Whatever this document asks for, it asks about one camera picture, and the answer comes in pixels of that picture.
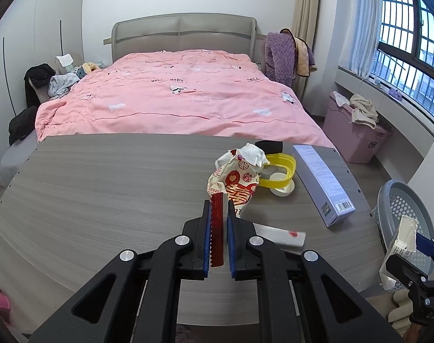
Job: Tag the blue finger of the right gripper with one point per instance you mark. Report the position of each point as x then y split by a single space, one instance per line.
425 245

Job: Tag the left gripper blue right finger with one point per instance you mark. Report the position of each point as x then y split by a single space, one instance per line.
239 231

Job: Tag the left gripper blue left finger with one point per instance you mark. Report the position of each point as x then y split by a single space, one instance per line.
195 262

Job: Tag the red patterned snack bag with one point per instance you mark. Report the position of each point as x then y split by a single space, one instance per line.
235 179

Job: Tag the lavender long box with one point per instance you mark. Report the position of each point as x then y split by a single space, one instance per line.
330 198

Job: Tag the white paper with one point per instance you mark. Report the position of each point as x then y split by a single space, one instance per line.
254 155

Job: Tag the grey perforated trash basket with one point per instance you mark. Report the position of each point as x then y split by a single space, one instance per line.
394 200

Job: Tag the small white red-dotted box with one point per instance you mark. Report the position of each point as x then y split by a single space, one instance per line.
281 237

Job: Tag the white round cap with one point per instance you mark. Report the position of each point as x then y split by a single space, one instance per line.
284 185

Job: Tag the black small case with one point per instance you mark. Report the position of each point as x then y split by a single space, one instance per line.
270 147

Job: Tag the pink storage bin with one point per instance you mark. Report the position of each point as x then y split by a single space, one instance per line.
356 143

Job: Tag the pink bed quilt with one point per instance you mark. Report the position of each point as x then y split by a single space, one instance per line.
206 92

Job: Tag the beige clothes on bin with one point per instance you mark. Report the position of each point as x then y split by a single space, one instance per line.
364 112

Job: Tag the small purple windowsill item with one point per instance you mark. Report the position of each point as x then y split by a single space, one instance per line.
395 94

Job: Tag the white cloth on bin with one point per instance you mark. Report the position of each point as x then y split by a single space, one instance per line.
340 100

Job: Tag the window with bars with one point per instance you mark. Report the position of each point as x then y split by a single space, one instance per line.
405 52

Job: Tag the purple fleece garment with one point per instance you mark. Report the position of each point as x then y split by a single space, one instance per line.
279 56

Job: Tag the pink slipper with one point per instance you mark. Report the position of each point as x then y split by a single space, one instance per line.
5 308

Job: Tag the white sheer curtain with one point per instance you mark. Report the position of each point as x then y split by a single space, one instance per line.
362 36

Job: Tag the black garment on floor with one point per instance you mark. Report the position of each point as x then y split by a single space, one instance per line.
22 125

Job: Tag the yellow plush toy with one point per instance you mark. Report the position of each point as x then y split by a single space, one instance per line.
89 67

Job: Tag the grey bed headboard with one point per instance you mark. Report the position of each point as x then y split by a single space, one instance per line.
186 31

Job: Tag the grey-white crumpled clothes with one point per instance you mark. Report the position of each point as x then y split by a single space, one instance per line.
59 85

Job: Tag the beige curtain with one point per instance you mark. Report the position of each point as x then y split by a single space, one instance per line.
305 20

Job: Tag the black clothes pile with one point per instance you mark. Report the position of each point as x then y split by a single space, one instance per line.
35 78

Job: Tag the white wardrobe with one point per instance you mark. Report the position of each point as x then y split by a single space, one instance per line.
33 32

